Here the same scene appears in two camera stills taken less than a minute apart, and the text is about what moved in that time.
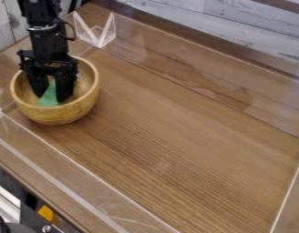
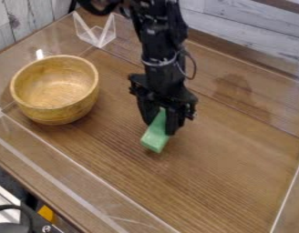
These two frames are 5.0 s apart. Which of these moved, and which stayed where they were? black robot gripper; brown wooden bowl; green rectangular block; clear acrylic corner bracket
Moved: black robot gripper; green rectangular block
Stayed: clear acrylic corner bracket; brown wooden bowl
